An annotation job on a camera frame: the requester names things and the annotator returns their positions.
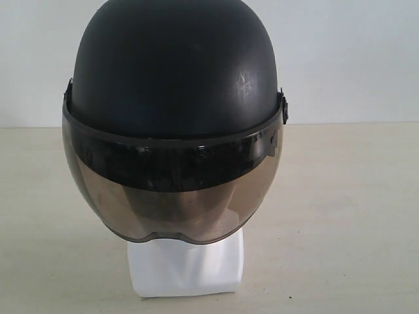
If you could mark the black helmet with tinted visor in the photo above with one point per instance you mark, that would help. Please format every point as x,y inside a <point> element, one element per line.
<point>172,122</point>

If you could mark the white mannequin head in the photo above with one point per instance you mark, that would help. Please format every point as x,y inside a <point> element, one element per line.
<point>197,249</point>

